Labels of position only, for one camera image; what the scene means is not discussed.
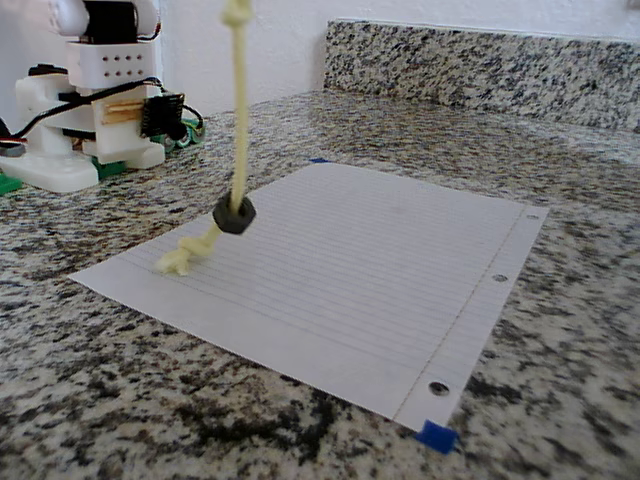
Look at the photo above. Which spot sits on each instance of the black hex nut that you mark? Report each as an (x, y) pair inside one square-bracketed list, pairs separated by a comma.
[(227, 220)]

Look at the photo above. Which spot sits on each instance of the white robot arm with base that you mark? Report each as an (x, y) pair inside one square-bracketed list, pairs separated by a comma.
[(115, 65)]

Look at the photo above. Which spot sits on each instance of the lined white paper sheet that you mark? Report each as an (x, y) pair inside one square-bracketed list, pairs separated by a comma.
[(375, 280)]

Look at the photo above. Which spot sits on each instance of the blue tape piece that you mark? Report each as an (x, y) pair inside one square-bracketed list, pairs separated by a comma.
[(437, 436), (318, 161)]

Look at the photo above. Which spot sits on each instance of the black controller board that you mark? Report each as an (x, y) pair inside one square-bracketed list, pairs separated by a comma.
[(161, 116)]

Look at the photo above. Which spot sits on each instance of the green table clamp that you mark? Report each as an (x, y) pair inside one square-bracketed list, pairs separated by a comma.
[(110, 169), (9, 185)]

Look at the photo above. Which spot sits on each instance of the wooden stick shims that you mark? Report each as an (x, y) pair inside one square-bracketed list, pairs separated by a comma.
[(122, 114)]

